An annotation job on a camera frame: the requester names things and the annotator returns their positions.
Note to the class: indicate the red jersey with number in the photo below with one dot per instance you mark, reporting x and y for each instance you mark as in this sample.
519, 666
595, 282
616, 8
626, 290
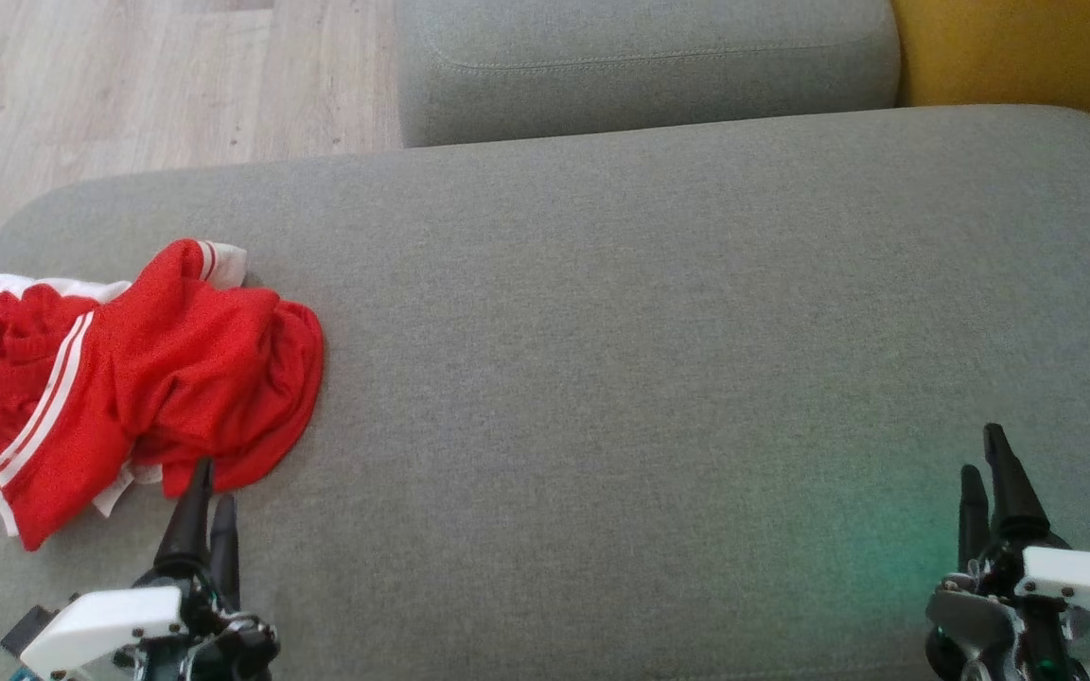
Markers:
204, 369

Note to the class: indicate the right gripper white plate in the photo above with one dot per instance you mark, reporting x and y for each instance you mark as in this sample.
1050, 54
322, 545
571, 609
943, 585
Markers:
1075, 582

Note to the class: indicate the yellow sofa back cushion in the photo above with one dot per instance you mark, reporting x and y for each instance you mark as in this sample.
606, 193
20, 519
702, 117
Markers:
1028, 47

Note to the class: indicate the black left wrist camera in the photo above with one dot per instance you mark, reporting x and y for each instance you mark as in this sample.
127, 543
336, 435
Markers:
29, 629

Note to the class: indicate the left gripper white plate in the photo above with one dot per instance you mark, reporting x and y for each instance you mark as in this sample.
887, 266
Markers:
100, 624

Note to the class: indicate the yellow and grey sofa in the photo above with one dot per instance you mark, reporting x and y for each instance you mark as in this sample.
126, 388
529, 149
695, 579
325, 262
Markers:
649, 378

